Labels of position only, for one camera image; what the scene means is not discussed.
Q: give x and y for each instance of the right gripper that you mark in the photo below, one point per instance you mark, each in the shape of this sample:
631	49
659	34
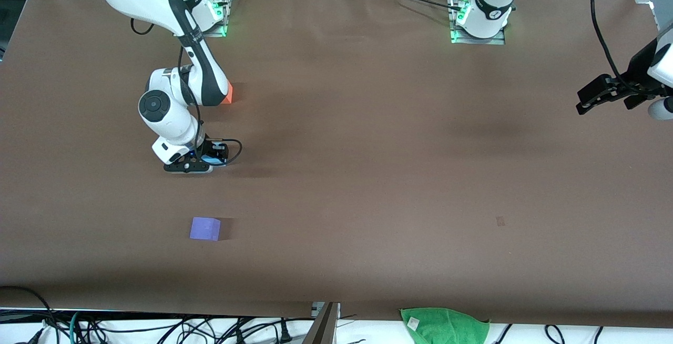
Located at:
215	150

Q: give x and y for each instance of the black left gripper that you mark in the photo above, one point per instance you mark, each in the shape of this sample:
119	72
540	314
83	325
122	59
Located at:
638	72

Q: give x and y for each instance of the light blue foam block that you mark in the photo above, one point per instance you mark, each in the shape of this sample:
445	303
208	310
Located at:
213	161

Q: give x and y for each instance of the purple foam block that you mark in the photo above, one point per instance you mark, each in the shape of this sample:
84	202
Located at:
204	228

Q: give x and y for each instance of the orange foam block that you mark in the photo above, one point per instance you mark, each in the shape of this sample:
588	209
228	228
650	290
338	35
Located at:
228	97

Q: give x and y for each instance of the brown table cover sheet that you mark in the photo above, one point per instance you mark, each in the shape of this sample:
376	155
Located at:
368	149

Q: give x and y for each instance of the green cloth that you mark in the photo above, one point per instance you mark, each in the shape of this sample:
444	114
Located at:
441	328

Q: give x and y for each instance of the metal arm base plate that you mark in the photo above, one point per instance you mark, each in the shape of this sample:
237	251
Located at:
223	23
481	40

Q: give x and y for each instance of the grey metal bracket post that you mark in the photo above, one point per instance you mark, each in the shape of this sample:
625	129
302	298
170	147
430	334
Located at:
323	328

